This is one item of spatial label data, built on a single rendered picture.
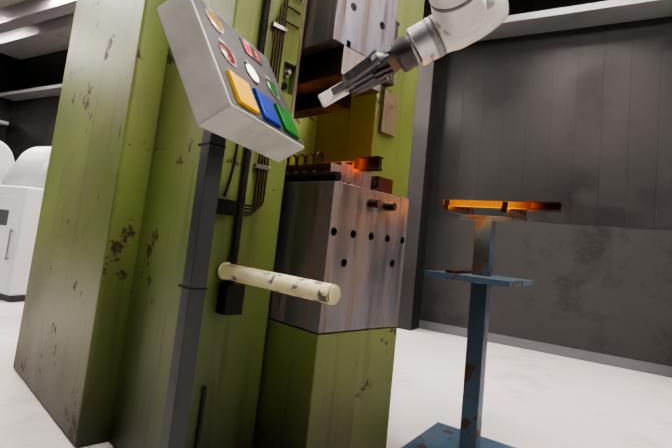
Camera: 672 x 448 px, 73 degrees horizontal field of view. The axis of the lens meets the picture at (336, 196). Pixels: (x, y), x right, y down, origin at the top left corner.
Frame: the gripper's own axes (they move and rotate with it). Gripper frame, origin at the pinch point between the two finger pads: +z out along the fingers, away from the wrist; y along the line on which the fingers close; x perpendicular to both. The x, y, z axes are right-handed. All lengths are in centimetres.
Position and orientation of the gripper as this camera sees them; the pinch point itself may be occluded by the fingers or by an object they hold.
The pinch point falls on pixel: (333, 94)
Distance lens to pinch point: 108.1
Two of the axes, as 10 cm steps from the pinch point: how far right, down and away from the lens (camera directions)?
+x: -3.8, -8.9, 2.6
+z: -8.7, 4.4, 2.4
